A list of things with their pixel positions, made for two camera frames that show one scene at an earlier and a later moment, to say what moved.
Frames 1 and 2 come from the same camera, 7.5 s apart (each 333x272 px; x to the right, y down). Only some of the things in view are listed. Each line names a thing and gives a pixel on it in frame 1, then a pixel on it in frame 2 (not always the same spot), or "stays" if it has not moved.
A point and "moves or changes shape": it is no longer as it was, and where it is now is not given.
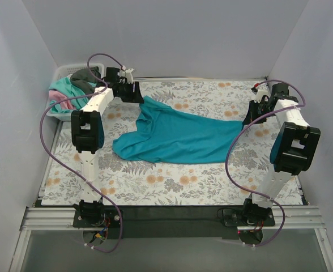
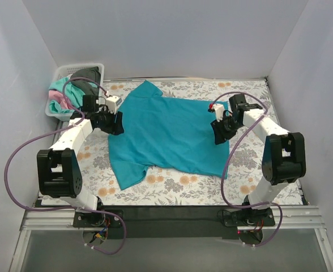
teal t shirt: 165,134 moves or changes shape
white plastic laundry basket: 60,72 stays
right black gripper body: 253,112 -> 222,130
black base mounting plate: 172,222 stays
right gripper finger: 247,120 -> 220,132
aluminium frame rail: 285,217 stays
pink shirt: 58,96 stays
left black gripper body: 131,91 -> 113,122
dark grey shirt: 82,79 stays
